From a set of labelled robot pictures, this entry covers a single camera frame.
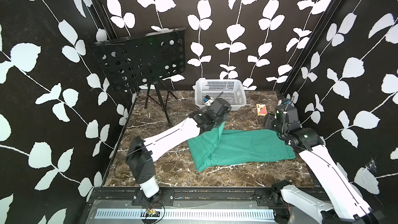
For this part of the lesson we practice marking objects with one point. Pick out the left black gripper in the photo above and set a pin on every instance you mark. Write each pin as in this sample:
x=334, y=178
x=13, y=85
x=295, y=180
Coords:
x=226, y=116

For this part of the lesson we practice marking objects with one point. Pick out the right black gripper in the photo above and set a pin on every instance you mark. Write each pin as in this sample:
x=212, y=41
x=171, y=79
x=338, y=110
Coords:
x=269, y=118

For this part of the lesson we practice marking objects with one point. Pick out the green long pants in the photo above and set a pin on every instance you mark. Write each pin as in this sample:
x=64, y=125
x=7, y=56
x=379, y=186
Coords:
x=221, y=147

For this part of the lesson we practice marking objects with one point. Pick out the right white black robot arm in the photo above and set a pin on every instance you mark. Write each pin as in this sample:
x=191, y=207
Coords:
x=345, y=205

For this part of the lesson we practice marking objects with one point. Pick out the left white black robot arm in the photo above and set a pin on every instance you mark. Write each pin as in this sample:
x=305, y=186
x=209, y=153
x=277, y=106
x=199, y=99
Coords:
x=143, y=153

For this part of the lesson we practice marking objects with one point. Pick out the small orange card box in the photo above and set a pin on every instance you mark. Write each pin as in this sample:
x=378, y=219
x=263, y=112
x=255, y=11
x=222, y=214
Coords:
x=261, y=110

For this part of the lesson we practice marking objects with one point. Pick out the white plastic mesh basket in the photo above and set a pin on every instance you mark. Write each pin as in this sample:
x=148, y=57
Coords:
x=231, y=90

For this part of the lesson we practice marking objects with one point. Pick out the black perforated music stand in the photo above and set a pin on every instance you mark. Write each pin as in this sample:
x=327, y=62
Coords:
x=143, y=60

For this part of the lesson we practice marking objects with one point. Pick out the small green circuit board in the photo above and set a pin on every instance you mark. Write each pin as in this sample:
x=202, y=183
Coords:
x=152, y=213

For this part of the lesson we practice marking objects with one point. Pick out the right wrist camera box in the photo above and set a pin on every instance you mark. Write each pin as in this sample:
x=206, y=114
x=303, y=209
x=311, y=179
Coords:
x=286, y=110

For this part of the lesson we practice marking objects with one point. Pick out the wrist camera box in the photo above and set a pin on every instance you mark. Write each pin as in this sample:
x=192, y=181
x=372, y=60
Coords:
x=217, y=106
x=286, y=110

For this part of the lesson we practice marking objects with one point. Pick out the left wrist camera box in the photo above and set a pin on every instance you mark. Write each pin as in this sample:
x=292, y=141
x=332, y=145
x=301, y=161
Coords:
x=217, y=106

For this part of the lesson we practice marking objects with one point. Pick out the white slotted cable duct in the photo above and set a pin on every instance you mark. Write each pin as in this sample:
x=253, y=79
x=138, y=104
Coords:
x=263, y=215

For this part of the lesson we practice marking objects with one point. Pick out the black front mounting rail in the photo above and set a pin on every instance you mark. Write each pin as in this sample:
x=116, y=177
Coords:
x=261, y=196

